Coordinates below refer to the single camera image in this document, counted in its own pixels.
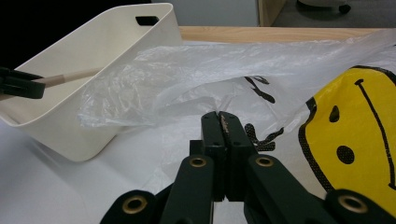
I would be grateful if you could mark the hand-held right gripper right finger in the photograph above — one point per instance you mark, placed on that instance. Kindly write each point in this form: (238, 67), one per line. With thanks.
(238, 146)

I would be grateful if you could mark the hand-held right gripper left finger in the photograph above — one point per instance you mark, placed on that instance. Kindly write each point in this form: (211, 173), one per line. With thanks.
(211, 146)

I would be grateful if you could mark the clear smiley plastic bag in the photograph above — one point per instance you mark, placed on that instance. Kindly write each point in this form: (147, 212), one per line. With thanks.
(218, 71)

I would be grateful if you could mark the white plastic basket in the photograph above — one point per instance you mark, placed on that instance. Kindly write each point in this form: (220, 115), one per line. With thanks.
(93, 46)

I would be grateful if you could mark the wooden desk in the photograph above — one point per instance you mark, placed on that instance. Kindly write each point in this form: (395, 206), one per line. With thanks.
(269, 11)

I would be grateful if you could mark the white chair base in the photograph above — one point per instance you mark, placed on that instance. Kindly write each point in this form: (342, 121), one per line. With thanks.
(323, 4)

